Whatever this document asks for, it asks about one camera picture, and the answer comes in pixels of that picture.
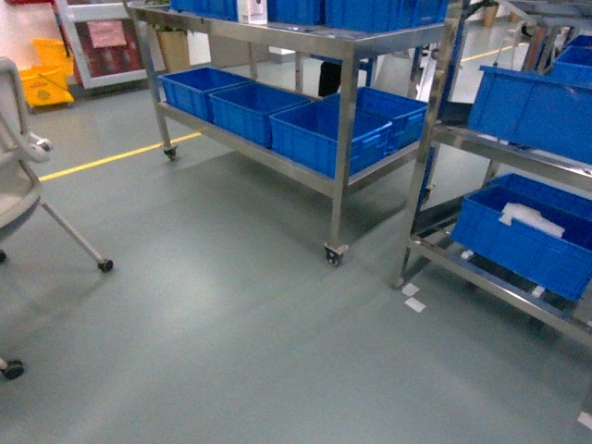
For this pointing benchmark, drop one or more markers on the steel wheeled shelf cart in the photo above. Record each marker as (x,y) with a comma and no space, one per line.
(347,49)

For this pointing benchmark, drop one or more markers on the blue crate on cart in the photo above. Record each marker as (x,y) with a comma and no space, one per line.
(190,90)
(308,135)
(407,116)
(246,110)

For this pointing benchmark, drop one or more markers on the person in dark clothes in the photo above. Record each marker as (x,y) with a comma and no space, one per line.
(329,78)

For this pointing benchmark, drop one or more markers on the potted green plant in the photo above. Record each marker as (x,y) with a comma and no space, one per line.
(174,46)

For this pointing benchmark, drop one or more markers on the steel storage rack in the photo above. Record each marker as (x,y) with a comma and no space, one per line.
(427,231)

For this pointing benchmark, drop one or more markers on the blue crate lower rack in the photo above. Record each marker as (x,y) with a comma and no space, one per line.
(562,265)

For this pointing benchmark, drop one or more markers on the white office chair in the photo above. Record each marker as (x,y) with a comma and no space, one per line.
(21,188)

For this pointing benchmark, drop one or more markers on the large blue target crate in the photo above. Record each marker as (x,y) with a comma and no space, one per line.
(534,110)

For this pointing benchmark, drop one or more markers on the yellow wet floor sign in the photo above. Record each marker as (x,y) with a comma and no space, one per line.
(47,84)

